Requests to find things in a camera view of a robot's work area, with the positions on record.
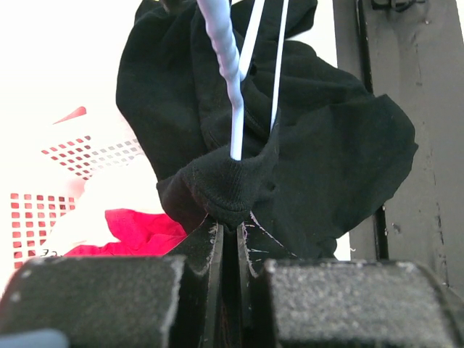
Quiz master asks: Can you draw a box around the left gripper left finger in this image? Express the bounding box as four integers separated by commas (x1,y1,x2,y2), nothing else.
162,218,223,347

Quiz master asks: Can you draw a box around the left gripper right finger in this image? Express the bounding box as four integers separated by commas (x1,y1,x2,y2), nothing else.
237,213,298,347

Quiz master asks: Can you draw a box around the black t shirt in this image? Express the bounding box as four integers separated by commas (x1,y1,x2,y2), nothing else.
116,1,410,258

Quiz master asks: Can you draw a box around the light blue wire hanger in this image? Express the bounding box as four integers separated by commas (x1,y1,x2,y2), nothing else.
195,0,291,162

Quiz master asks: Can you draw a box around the magenta pink garment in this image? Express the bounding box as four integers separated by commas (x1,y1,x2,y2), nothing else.
52,106,188,257

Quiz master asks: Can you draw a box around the white garment in basket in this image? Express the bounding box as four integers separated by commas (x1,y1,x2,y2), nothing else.
40,161,163,257

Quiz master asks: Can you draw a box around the white plastic laundry basket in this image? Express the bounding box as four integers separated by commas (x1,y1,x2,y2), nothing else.
1,1,142,283

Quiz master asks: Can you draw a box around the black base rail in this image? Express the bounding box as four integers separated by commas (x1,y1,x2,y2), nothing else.
333,1,463,293

